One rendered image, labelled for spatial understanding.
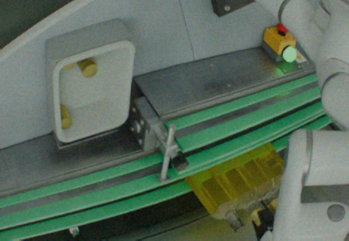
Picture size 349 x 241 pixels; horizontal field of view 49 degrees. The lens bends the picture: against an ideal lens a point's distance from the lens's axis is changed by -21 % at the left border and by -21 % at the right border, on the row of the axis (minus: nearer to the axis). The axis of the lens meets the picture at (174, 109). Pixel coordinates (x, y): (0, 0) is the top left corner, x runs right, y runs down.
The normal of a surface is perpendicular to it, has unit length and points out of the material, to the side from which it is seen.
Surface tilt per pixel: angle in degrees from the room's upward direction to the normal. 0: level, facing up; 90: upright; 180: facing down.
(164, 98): 90
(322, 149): 77
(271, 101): 90
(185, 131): 90
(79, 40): 90
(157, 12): 0
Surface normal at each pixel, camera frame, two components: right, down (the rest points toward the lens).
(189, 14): 0.49, 0.65
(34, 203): 0.13, -0.70
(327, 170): -0.18, 0.33
